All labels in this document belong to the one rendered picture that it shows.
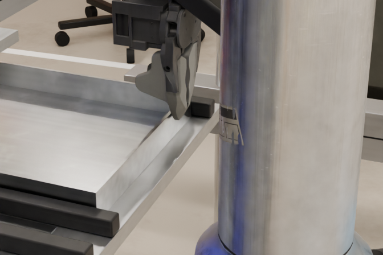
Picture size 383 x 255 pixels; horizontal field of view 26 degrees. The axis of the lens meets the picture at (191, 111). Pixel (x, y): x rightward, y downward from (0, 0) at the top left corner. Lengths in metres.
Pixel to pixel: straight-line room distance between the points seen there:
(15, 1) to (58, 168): 0.67
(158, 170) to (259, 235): 0.45
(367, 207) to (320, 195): 2.09
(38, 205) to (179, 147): 0.21
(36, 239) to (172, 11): 0.29
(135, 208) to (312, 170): 0.43
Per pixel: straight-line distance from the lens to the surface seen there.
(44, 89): 1.13
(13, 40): 1.37
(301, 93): 0.44
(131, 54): 3.50
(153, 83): 0.96
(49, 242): 0.79
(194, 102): 1.05
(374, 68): 3.06
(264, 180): 0.47
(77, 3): 4.31
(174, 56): 0.91
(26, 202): 0.85
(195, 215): 2.47
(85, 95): 1.11
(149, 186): 0.90
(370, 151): 1.90
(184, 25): 0.92
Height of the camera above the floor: 1.34
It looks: 26 degrees down
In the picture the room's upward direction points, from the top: straight up
